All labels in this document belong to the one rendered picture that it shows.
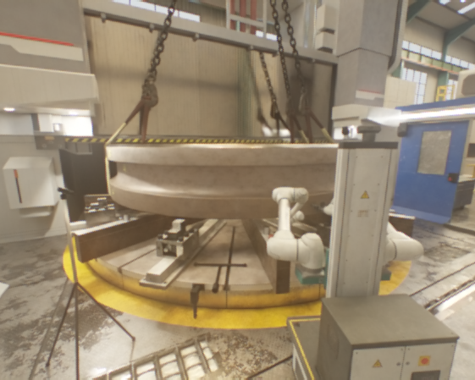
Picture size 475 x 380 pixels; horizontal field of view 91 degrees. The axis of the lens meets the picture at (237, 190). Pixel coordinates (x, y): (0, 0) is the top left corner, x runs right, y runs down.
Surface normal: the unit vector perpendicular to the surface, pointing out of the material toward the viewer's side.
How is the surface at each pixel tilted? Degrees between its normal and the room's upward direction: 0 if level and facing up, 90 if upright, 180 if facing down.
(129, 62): 90
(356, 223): 90
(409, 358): 90
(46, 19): 90
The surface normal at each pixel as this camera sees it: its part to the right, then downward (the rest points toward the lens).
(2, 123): 0.45, 0.18
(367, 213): 0.08, 0.19
